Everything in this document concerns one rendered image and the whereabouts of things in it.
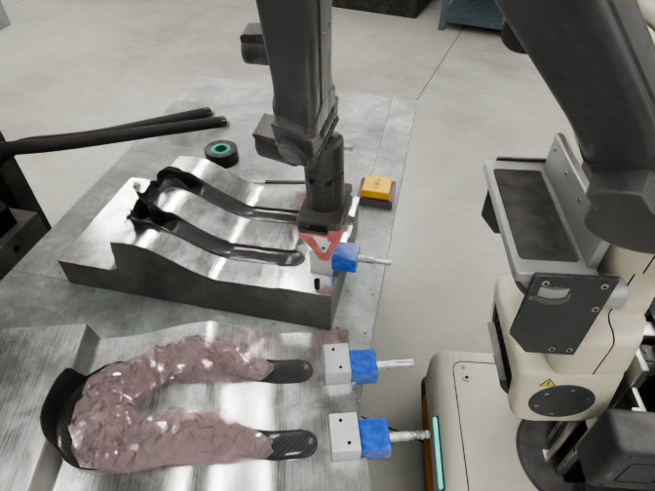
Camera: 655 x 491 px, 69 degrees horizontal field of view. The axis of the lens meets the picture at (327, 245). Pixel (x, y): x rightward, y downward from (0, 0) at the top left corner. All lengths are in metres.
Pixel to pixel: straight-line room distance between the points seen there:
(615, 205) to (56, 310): 0.86
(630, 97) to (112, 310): 0.82
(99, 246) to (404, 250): 1.44
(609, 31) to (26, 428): 0.70
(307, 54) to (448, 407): 1.10
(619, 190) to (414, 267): 1.70
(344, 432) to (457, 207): 1.87
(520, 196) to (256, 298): 0.44
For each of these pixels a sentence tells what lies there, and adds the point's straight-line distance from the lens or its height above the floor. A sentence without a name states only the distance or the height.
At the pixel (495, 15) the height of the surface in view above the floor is 0.11.
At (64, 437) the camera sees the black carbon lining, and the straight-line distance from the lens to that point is 0.74.
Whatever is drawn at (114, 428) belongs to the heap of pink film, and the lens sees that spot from 0.68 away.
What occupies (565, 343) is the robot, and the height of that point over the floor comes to 0.91.
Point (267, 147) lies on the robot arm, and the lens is 0.69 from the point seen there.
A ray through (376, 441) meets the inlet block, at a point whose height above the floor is 0.87.
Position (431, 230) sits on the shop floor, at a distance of 2.26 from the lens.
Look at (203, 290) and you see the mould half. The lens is 0.85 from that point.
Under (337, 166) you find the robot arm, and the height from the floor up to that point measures 1.10.
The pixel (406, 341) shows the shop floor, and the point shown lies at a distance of 1.82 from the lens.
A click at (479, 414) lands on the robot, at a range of 1.39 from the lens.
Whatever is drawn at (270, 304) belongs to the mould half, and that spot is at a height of 0.84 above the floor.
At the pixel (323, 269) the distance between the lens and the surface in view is 0.79.
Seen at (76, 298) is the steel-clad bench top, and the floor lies 0.80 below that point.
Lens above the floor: 1.47
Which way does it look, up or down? 44 degrees down
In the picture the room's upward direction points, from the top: straight up
